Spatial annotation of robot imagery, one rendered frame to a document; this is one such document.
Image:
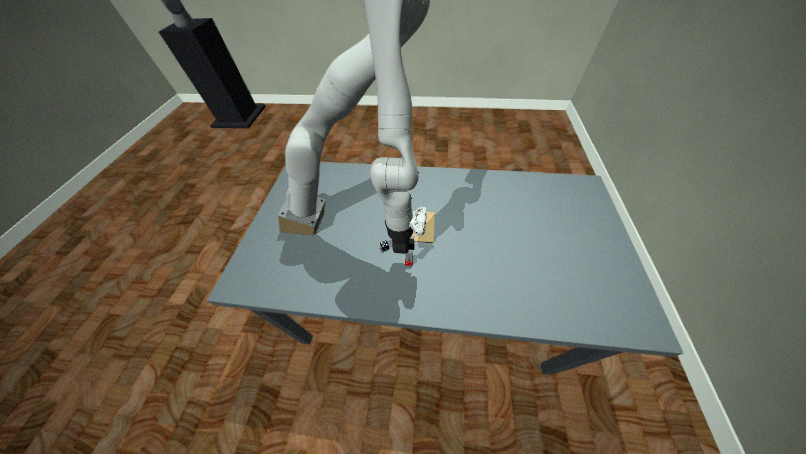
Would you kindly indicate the tan flat mat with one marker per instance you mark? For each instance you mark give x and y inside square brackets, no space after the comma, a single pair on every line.
[429,230]

